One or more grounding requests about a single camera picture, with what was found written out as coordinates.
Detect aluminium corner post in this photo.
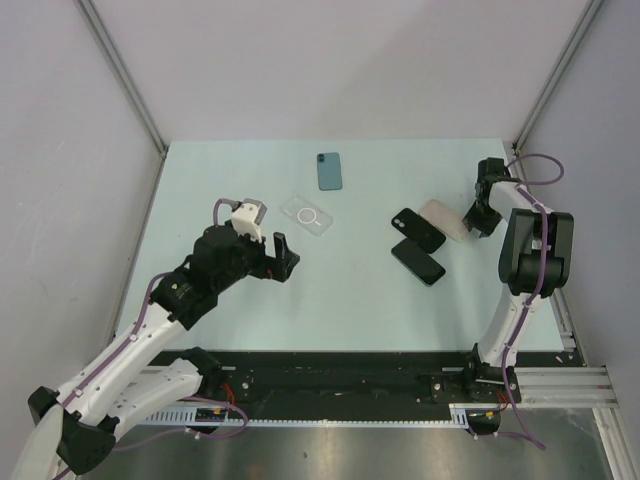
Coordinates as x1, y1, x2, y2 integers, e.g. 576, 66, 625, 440
510, 0, 608, 153
73, 0, 168, 160

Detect clear magsafe phone case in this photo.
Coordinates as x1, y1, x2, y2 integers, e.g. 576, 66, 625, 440
280, 195, 333, 237

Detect left aluminium corner post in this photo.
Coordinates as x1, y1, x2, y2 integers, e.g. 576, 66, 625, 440
73, 0, 168, 160

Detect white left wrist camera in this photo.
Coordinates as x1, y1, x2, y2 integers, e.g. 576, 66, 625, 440
231, 198, 267, 243

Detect white slotted cable duct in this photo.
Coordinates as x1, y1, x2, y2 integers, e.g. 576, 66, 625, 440
141, 403, 498, 429

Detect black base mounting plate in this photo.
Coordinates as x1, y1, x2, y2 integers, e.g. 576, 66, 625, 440
151, 349, 583, 420

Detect teal blue phone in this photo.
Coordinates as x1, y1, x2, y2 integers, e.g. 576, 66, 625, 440
316, 152, 343, 191

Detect black phone screen up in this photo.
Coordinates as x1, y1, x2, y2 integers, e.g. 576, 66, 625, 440
391, 239, 446, 286

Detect right aluminium corner post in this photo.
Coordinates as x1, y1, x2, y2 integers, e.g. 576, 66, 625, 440
510, 0, 608, 153

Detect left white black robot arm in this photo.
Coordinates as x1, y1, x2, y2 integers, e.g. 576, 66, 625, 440
11, 223, 300, 479

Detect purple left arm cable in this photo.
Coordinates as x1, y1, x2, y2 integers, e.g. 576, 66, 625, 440
212, 198, 244, 229

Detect aluminium frame rail front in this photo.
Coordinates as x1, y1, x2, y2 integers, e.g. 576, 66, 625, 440
516, 367, 618, 409

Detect beige phone case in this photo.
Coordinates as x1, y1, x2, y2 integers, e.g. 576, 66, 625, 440
418, 199, 470, 243

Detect black phone camera side up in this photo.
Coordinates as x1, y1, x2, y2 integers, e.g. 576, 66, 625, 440
391, 208, 446, 254

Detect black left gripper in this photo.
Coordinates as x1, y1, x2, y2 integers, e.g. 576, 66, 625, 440
214, 226, 298, 293

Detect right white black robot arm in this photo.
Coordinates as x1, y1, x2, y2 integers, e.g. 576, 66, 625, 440
461, 157, 574, 402

